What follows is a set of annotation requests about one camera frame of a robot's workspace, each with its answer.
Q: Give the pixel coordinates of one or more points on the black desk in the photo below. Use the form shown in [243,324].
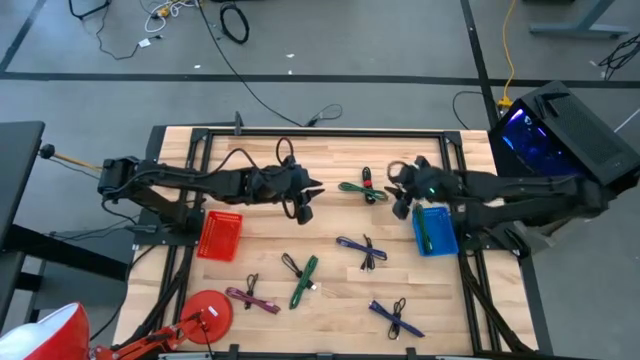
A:
[17,165]

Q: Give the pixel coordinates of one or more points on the black computer tower blue light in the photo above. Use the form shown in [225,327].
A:
[575,130]

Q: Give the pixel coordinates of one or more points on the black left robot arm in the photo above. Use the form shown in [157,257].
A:
[220,184]

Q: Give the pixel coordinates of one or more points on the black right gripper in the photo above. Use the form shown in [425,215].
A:
[425,182]

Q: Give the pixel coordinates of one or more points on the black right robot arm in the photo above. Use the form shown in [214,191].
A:
[525,187]

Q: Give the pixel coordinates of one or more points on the red round lamp base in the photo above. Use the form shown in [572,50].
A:
[220,325]

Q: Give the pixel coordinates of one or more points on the black aluminium table frame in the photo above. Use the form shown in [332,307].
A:
[325,133]

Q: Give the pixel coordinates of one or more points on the grey desk foot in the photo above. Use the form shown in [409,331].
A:
[575,30]

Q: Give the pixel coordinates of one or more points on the red lamp shade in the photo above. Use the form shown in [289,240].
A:
[45,335]

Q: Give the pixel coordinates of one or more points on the red plastic basket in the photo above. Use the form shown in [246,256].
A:
[220,235]

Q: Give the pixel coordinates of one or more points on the wooden stick black knob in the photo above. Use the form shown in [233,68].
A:
[46,151]

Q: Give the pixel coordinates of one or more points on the red jointed lamp arm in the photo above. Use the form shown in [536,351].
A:
[150,342]

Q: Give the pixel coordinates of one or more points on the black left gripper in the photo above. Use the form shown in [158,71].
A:
[280,185]

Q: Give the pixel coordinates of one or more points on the blue plastic basket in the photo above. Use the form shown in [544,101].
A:
[442,232]

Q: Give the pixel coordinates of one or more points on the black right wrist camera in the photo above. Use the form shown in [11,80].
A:
[401,209]

